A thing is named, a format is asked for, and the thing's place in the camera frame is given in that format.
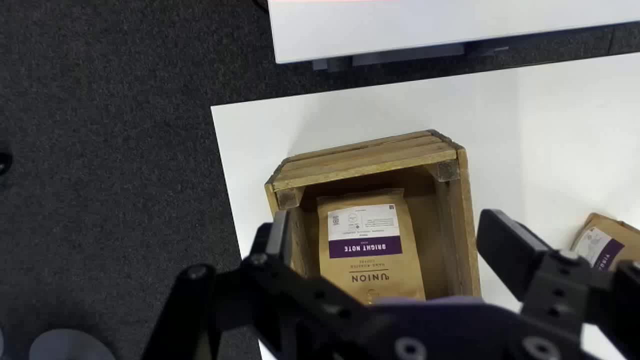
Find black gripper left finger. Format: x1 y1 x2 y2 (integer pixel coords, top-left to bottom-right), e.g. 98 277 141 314
143 208 402 360

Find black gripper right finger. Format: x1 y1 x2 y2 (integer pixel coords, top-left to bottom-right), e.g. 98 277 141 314
477 208 640 354

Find white robot base table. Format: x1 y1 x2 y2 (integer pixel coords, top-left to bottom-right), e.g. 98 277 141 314
266 0 640 72

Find wooden slatted crate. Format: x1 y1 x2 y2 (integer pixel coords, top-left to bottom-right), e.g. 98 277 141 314
265 127 485 307

